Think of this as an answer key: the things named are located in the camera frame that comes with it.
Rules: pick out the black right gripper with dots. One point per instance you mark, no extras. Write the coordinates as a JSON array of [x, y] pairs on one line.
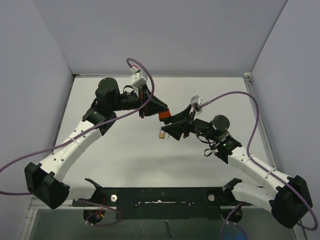
[[183, 127]]

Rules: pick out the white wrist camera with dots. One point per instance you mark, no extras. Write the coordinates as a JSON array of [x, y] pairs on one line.
[[196, 103], [138, 77]]

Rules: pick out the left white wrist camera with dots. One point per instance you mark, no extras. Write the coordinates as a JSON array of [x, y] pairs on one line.
[[138, 77]]

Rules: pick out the aluminium table frame rail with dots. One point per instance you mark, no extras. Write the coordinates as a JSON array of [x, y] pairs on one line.
[[300, 234]]

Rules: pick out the long shackle brass padlock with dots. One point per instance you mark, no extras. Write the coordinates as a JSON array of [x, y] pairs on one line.
[[162, 134]]

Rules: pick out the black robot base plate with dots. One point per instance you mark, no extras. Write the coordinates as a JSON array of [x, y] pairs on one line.
[[163, 203]]

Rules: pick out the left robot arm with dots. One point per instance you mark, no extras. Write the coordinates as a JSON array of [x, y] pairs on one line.
[[45, 179]]

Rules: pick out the orange black padlock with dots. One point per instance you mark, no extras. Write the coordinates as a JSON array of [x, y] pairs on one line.
[[165, 116]]

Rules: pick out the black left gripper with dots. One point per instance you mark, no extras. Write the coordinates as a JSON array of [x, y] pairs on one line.
[[152, 107]]

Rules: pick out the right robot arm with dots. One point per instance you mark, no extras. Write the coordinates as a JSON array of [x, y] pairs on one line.
[[287, 198]]

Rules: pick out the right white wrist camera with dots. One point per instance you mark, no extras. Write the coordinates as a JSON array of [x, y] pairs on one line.
[[196, 103]]

